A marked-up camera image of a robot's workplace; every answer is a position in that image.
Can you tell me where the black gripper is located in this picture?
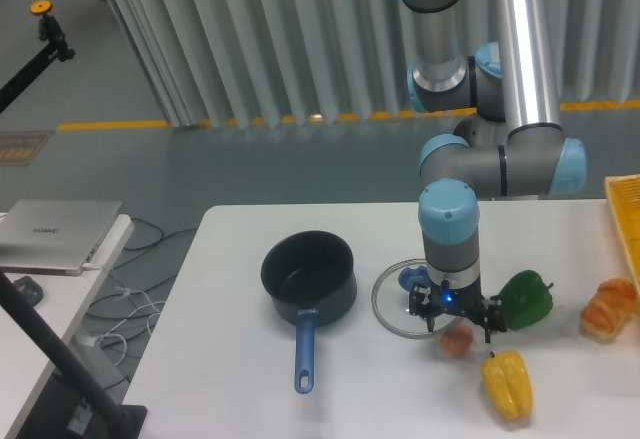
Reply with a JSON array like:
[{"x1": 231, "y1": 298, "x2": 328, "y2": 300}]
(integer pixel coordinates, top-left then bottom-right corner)
[{"x1": 408, "y1": 281, "x2": 505, "y2": 344}]

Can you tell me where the brown egg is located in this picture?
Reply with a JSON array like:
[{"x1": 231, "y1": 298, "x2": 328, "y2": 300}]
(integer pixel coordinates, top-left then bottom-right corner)
[{"x1": 439, "y1": 324, "x2": 474, "y2": 358}]

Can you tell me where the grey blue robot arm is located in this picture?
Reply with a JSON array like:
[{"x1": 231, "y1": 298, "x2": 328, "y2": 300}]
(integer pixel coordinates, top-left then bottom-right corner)
[{"x1": 401, "y1": 0, "x2": 587, "y2": 337}]

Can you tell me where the green bell pepper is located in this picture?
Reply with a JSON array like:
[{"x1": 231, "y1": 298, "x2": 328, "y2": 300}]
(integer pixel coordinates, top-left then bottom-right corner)
[{"x1": 499, "y1": 270, "x2": 554, "y2": 330}]

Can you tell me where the yellow bell pepper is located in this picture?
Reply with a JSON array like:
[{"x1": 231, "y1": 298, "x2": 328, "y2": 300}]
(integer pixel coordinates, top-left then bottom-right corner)
[{"x1": 481, "y1": 351, "x2": 533, "y2": 421}]

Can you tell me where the glass lid with blue knob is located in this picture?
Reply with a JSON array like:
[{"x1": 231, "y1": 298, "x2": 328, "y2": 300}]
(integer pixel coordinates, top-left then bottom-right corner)
[{"x1": 371, "y1": 258, "x2": 462, "y2": 339}]

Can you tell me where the orange croissant bread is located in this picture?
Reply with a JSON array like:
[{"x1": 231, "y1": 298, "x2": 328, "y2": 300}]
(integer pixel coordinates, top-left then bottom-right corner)
[{"x1": 580, "y1": 278, "x2": 637, "y2": 341}]

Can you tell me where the yellow woven basket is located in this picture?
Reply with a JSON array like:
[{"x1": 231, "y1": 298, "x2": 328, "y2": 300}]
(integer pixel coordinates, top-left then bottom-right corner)
[{"x1": 604, "y1": 174, "x2": 639, "y2": 290}]

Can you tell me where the white curtain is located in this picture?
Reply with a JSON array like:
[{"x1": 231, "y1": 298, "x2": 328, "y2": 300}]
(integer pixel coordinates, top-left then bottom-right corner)
[{"x1": 107, "y1": 0, "x2": 639, "y2": 127}]

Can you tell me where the silver laptop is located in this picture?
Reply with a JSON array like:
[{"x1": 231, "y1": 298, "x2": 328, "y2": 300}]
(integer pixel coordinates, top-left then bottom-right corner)
[{"x1": 1, "y1": 199, "x2": 122, "y2": 275}]

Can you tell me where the white side table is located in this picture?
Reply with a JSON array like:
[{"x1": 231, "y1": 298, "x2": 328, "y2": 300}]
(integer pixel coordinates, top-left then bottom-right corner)
[{"x1": 1, "y1": 214, "x2": 134, "y2": 438}]

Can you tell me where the dark saucepan with blue handle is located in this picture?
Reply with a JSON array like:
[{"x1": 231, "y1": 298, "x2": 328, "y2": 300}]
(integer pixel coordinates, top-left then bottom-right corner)
[{"x1": 260, "y1": 230, "x2": 357, "y2": 394}]

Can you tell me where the black floor cable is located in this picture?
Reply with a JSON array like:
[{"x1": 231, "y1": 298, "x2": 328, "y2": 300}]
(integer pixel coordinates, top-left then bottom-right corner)
[{"x1": 84, "y1": 216, "x2": 199, "y2": 390}]

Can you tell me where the white floor cable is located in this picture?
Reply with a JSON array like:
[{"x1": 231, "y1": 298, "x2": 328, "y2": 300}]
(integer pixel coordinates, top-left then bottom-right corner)
[{"x1": 94, "y1": 286, "x2": 167, "y2": 368}]

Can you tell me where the black camera stand pole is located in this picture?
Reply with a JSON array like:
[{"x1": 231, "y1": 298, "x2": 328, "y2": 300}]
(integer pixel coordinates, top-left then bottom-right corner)
[{"x1": 1, "y1": 273, "x2": 148, "y2": 438}]

